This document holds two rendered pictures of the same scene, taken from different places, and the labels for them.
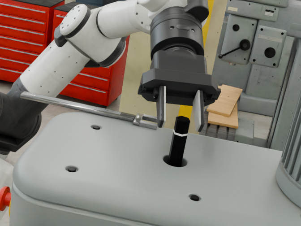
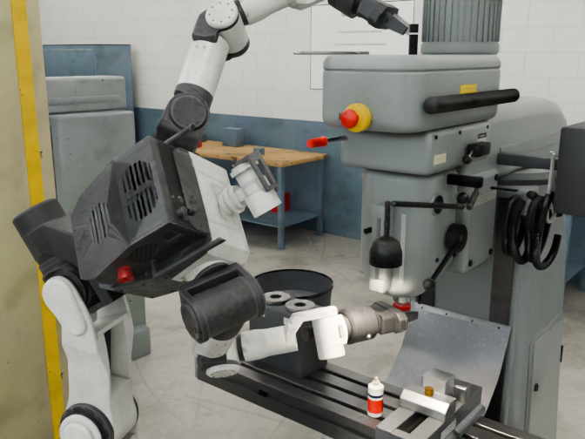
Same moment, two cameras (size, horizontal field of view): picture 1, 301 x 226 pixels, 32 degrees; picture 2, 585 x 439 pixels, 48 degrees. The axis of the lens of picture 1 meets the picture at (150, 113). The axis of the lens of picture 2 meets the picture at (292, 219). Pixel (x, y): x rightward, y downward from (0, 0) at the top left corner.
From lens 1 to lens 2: 1.46 m
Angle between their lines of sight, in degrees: 53
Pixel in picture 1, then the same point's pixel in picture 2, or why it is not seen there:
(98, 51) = (243, 39)
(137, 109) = not seen: outside the picture
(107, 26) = (257, 11)
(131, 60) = not seen: outside the picture
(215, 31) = (42, 99)
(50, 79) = (216, 74)
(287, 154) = (450, 31)
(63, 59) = (222, 53)
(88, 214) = (443, 72)
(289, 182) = (460, 44)
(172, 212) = (464, 58)
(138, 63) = not seen: outside the picture
